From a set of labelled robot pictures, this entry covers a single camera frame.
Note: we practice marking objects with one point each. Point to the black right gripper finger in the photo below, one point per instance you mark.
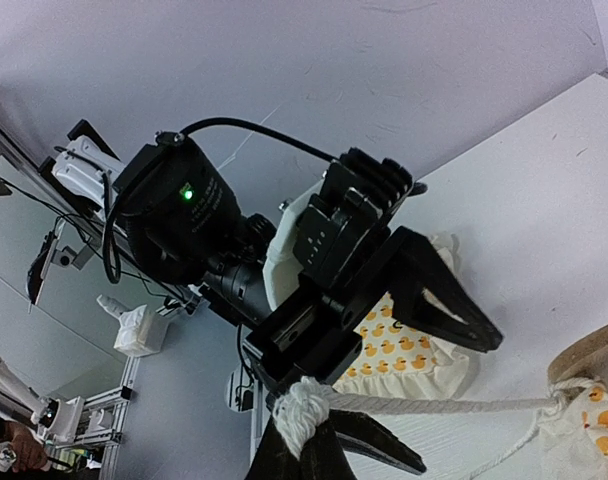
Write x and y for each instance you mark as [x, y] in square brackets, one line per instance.
[315, 452]

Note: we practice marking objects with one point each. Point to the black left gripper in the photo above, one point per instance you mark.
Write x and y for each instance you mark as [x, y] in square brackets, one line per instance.
[312, 332]

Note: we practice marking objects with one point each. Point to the duck print mattress cushion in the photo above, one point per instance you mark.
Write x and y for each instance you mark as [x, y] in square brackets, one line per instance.
[571, 421]

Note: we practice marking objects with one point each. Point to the wooden striped pet bed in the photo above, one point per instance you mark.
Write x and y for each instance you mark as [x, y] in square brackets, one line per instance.
[587, 358]

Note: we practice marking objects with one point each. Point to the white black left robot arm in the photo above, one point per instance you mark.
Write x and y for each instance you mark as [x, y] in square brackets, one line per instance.
[177, 220]

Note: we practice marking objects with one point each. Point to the duck print small pillow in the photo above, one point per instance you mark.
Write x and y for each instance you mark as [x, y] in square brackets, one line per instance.
[401, 362]

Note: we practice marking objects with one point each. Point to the white box background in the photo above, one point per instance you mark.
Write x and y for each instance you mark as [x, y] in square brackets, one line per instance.
[141, 331]

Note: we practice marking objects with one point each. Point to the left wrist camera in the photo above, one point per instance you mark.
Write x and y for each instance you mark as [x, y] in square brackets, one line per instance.
[357, 199]

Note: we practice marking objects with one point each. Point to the aluminium frame background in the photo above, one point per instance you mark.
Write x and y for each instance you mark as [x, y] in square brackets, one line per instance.
[84, 400]

